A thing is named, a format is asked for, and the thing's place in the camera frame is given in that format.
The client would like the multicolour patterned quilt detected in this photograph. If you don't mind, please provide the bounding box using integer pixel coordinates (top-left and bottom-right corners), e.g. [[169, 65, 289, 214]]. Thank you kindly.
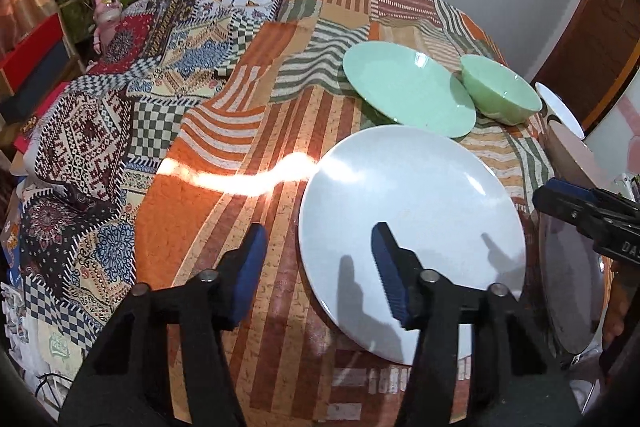
[[0, 0, 291, 360]]

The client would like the red box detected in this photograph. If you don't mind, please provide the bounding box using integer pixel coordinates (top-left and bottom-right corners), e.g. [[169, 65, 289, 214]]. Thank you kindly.
[[0, 13, 67, 98]]

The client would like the green plate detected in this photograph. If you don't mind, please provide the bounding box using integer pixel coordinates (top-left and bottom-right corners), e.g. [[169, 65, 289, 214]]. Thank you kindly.
[[342, 42, 477, 138]]

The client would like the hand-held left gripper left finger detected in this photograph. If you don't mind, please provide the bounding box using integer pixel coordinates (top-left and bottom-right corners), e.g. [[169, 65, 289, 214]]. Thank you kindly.
[[59, 223, 268, 427]]

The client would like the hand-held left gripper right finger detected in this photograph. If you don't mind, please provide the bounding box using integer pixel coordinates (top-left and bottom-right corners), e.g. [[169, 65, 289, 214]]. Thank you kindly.
[[371, 222, 583, 427]]

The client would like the orange striped patchwork blanket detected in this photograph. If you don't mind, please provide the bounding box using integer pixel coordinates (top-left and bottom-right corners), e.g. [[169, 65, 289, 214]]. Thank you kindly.
[[134, 0, 557, 427]]

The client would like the green bowl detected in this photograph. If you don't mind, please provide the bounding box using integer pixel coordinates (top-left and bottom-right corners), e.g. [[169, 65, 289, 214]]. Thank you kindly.
[[460, 54, 543, 126]]

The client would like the pink rabbit toy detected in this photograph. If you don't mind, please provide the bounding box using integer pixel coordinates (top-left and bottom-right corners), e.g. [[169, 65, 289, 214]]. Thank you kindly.
[[90, 0, 124, 56]]

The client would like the grey plate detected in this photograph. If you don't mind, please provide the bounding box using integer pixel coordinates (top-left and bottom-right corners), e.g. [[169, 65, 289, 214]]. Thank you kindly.
[[539, 206, 607, 356]]

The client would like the large white plate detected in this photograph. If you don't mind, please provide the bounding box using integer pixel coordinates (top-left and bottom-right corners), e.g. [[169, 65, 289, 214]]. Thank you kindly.
[[298, 126, 527, 365]]

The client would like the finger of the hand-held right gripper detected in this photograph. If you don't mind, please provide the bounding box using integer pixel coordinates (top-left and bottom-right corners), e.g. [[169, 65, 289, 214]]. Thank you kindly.
[[532, 186, 621, 250], [546, 178, 640, 228]]

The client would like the small white plate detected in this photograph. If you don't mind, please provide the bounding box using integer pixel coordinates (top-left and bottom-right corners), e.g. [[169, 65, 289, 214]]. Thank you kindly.
[[535, 82, 586, 140]]

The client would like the wooden door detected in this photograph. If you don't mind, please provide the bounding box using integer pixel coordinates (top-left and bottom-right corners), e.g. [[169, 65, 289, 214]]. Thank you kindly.
[[529, 0, 640, 134]]

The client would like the green patterned box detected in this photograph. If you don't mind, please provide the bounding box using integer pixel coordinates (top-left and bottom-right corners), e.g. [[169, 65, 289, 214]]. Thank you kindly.
[[59, 0, 152, 48]]

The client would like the pink plate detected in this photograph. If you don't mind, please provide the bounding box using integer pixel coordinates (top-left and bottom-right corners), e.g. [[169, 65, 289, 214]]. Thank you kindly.
[[544, 122, 618, 204]]

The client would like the white fridge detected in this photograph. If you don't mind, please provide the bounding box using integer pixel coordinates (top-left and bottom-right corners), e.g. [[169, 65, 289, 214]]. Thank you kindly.
[[584, 72, 640, 190]]

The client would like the person's right hand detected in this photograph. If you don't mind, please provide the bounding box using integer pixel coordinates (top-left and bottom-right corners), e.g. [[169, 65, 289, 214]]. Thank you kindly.
[[602, 272, 640, 358]]

